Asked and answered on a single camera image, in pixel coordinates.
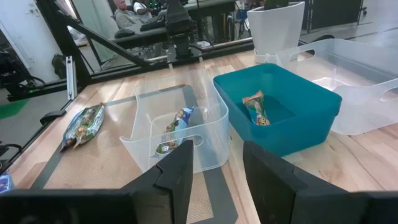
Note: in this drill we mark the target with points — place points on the translucent black-bordered baking mat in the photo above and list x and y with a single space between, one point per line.
102 161

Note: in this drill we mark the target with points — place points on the black bag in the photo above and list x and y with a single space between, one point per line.
59 65

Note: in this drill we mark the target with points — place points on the green floor mat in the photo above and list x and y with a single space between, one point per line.
12 109

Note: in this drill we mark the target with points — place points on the teal plastic bin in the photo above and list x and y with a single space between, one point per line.
295 137

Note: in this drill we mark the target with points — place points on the black equipment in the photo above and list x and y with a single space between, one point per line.
12 71

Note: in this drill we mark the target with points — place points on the white hexagonal plant pot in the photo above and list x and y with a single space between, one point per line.
273 28

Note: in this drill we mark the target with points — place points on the clear plastic bin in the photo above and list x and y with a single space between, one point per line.
205 149
367 109

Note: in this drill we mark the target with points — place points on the black frame foot bracket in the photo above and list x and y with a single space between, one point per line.
51 117
323 37

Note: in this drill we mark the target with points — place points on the orange green granola bar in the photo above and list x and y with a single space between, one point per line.
256 109
93 123
73 130

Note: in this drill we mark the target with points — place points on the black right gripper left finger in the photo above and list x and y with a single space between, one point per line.
161 196

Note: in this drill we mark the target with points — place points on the person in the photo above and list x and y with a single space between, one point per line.
143 7
124 17

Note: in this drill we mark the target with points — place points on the blue white granola bar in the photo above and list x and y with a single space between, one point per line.
4 184

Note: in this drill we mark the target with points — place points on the dark blue granola bar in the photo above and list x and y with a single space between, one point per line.
174 127

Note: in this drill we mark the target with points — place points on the silver aluminium extrusion bar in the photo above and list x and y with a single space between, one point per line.
71 77

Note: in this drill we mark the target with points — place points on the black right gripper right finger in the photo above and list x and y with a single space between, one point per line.
280 196

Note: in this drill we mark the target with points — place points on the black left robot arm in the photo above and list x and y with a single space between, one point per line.
183 46

